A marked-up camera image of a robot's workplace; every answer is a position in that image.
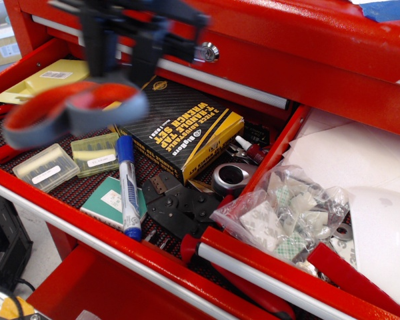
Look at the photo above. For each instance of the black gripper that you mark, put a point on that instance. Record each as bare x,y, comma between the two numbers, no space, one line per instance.
157,27

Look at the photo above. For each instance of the orange grey handled scissors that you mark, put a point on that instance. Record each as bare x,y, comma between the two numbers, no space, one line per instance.
76,108

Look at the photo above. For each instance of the silver round drawer lock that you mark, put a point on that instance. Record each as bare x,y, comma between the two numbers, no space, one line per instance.
209,52

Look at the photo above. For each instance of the open red left drawer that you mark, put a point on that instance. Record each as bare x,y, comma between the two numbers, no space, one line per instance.
114,277

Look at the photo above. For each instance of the open red drawer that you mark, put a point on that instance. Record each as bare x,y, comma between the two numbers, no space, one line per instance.
114,277
276,276

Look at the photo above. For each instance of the open red right drawer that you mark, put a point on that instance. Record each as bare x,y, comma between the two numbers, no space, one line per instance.
276,276

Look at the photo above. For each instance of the yellow plastic flat case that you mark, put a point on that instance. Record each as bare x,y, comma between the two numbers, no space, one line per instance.
61,72

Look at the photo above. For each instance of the black yellow tap wrench box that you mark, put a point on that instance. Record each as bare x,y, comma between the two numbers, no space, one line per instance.
184,131

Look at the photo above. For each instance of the green clear drill bit case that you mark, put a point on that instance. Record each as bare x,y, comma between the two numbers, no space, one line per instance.
95,154

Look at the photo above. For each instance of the teal white small box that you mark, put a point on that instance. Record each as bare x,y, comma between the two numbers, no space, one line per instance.
105,203

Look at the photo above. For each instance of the silver black tape measure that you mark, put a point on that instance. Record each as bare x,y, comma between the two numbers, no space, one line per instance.
231,178

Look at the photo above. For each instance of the red threadlocker bottle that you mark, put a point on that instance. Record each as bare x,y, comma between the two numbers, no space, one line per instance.
253,151

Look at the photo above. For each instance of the blue white marker pen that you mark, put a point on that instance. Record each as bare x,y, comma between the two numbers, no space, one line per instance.
129,195

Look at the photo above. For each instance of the red tool chest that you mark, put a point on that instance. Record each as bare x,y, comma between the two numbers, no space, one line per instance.
324,54

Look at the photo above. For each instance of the black electronic device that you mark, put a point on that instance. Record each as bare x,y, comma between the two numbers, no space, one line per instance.
15,245

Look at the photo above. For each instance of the clear bag of adhesive mounts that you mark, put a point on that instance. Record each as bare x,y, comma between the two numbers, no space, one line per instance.
286,215

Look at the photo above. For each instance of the white paper sheets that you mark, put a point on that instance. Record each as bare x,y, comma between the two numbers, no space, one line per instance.
335,151

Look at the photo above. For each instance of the silver metal washer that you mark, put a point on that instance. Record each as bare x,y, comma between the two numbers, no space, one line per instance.
344,232

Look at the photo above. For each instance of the white apple mouse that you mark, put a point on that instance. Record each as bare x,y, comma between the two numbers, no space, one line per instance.
375,221

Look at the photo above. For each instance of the black crimping tool red handles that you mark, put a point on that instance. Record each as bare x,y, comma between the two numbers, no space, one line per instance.
185,213

